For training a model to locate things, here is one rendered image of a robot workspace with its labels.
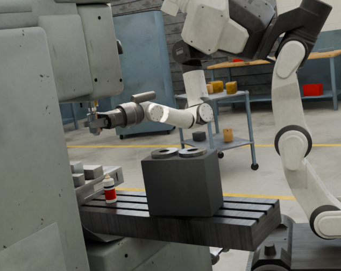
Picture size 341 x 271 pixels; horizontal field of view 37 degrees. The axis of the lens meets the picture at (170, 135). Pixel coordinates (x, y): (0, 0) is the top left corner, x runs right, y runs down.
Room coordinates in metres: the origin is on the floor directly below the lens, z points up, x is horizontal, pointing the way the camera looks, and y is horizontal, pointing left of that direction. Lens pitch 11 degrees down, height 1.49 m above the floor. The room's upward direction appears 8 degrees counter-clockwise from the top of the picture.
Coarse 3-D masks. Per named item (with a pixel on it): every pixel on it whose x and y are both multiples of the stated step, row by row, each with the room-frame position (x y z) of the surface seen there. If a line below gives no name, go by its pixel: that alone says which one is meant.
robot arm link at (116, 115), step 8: (128, 104) 1.88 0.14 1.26; (104, 112) 1.85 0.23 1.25; (112, 112) 1.84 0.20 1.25; (120, 112) 1.83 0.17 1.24; (128, 112) 1.85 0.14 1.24; (112, 120) 1.79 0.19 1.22; (120, 120) 1.83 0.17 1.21; (128, 120) 1.85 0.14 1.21; (136, 120) 1.87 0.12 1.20; (104, 128) 1.83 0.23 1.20; (112, 128) 1.80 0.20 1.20; (128, 128) 1.89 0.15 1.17
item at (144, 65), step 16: (112, 16) 7.91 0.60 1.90; (128, 16) 7.86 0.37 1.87; (144, 16) 7.80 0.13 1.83; (160, 16) 8.14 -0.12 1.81; (128, 32) 7.87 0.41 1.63; (144, 32) 7.81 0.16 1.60; (160, 32) 7.99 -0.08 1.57; (128, 48) 7.88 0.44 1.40; (144, 48) 7.82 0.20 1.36; (160, 48) 7.84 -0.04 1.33; (128, 64) 7.89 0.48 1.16; (144, 64) 7.83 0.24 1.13; (160, 64) 7.77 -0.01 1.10; (128, 80) 7.90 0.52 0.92; (144, 80) 7.84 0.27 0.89; (160, 80) 7.78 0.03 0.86; (112, 96) 7.97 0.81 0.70; (128, 96) 7.91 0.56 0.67; (160, 96) 7.79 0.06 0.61; (144, 128) 7.87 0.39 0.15; (160, 128) 7.80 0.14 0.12
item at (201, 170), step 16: (144, 160) 1.58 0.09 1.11; (160, 160) 1.55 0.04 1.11; (176, 160) 1.53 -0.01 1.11; (192, 160) 1.50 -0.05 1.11; (208, 160) 1.52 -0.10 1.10; (144, 176) 1.58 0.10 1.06; (160, 176) 1.56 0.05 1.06; (176, 176) 1.53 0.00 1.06; (192, 176) 1.51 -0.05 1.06; (208, 176) 1.50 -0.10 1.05; (160, 192) 1.56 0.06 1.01; (176, 192) 1.54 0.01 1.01; (192, 192) 1.51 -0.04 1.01; (208, 192) 1.49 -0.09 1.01; (160, 208) 1.56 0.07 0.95; (176, 208) 1.54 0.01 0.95; (192, 208) 1.51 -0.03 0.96; (208, 208) 1.49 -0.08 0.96
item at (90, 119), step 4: (96, 116) 1.80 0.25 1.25; (100, 116) 1.82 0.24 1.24; (88, 120) 1.80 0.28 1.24; (92, 120) 1.79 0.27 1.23; (88, 124) 1.81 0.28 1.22; (92, 128) 1.79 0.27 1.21; (96, 128) 1.79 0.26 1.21; (100, 128) 1.80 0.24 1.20; (92, 132) 1.79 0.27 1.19; (96, 132) 1.79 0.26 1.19
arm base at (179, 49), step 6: (180, 42) 2.15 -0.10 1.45; (174, 48) 2.18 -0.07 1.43; (180, 48) 2.15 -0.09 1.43; (186, 48) 2.12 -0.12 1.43; (192, 48) 2.12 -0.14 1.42; (174, 54) 2.18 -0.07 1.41; (180, 54) 2.15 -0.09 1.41; (186, 54) 2.12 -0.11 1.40; (192, 54) 2.12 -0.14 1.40; (198, 54) 2.13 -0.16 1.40; (204, 54) 2.15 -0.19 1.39; (210, 54) 2.18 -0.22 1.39; (174, 60) 2.18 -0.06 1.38; (180, 60) 2.15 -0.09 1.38; (186, 60) 2.12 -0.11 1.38; (192, 60) 2.13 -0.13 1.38; (198, 60) 2.15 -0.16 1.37; (204, 60) 2.18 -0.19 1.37; (210, 60) 2.20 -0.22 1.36
